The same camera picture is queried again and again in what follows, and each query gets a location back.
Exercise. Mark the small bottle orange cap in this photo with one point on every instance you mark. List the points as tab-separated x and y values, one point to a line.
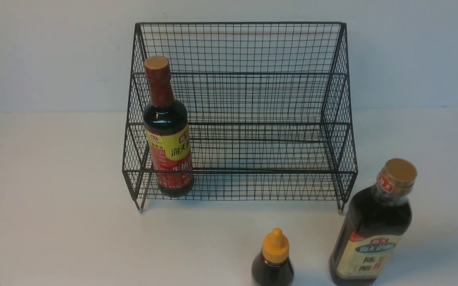
272	266

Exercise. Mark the black wire mesh rack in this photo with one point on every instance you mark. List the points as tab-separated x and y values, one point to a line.
269	110

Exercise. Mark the vinegar bottle gold cap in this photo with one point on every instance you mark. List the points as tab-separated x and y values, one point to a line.
377	218

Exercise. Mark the soy sauce bottle red label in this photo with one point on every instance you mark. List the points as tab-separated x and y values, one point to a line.
167	130

